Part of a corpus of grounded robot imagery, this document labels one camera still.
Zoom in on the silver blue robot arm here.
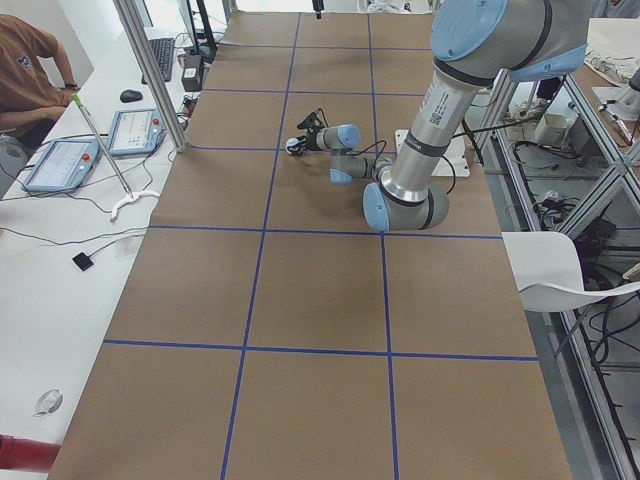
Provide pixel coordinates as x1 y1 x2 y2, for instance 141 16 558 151
286 1 591 231

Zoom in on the far teach pendant tablet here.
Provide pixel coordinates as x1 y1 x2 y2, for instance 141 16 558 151
107 109 166 157

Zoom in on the white camera mast with base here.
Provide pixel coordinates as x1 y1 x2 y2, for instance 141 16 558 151
393 128 471 179

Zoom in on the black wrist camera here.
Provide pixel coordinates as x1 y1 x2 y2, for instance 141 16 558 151
296 110 327 132

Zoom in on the teach pendant tablet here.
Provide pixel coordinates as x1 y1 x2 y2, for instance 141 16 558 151
22 139 101 193
107 109 166 157

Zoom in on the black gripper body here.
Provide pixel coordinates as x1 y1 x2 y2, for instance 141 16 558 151
303 131 321 151

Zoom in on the black box with label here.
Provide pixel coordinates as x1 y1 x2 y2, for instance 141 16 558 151
181 55 203 92

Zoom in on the near teach pendant tablet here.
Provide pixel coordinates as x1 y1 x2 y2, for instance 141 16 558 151
22 139 101 193

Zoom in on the red cylinder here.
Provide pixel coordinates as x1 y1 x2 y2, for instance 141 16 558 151
0 435 61 473

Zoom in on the small black square pad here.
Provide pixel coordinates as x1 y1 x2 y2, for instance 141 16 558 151
72 252 94 271

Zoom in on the aluminium frame post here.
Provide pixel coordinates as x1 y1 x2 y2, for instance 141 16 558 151
113 0 187 153

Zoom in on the person in brown shirt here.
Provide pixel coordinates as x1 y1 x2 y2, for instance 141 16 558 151
1 14 79 150

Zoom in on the black computer mouse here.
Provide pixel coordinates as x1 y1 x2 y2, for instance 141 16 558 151
119 89 143 103

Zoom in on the pink silver reacher stick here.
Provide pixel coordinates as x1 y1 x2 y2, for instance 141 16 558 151
71 93 160 223

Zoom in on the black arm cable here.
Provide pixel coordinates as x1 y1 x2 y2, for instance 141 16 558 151
349 119 506 196

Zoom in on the black keyboard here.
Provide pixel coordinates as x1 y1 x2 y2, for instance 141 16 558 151
148 38 175 82

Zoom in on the white chair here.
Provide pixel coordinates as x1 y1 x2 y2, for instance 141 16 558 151
502 231 639 312

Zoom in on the blue call bell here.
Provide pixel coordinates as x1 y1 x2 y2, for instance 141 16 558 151
285 137 305 156

